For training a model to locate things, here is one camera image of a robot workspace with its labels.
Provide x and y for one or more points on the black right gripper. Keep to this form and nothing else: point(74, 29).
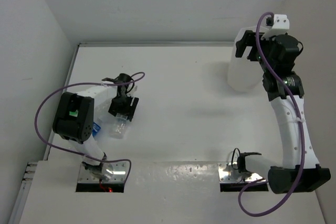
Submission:
point(249, 39)

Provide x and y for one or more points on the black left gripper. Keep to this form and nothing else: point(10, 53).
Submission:
point(128, 109)

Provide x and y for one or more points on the blue white label clear bottle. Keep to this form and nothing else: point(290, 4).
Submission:
point(118, 129)

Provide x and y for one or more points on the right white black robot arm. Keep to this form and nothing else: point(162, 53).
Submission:
point(300, 170)

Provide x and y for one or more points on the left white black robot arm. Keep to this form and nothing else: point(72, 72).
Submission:
point(81, 115)

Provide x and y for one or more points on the white translucent plastic bin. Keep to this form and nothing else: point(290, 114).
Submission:
point(243, 75)

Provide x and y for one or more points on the blue label small bottle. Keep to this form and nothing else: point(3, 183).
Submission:
point(96, 127)

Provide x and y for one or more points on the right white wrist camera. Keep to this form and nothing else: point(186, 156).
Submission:
point(279, 24)

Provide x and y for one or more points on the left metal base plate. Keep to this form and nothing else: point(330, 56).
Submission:
point(107, 173)

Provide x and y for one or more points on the metal base plate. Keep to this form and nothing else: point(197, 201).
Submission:
point(107, 173)
point(228, 175)

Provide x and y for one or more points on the aluminium frame rail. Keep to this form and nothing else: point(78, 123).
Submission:
point(30, 167)

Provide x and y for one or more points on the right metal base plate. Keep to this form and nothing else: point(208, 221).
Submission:
point(228, 175)

